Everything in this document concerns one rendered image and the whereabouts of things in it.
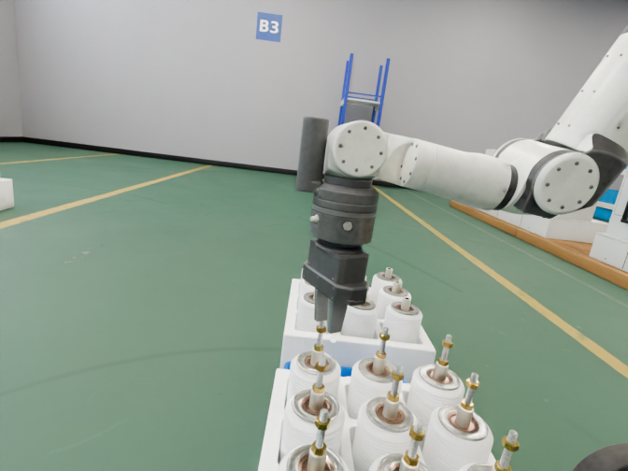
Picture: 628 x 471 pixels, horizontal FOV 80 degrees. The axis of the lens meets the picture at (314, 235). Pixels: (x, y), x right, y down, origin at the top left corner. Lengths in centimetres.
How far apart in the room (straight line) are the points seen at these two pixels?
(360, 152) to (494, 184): 19
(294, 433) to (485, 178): 45
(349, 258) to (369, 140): 15
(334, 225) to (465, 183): 18
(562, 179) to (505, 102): 700
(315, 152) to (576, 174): 31
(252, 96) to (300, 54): 104
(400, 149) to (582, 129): 22
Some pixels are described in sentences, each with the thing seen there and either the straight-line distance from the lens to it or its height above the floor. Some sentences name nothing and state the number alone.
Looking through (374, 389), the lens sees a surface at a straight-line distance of 73.
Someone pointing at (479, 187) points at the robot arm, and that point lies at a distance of 53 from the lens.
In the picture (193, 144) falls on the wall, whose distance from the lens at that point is 698.
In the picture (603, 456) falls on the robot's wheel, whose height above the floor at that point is 18.
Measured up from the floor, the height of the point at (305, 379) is 24.
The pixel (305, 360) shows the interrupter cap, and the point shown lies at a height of 25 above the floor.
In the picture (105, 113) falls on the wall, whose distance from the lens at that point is 752.
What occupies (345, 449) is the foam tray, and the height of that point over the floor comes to 18.
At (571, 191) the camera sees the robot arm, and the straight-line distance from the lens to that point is 55.
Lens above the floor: 66
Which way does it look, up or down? 14 degrees down
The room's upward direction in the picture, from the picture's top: 7 degrees clockwise
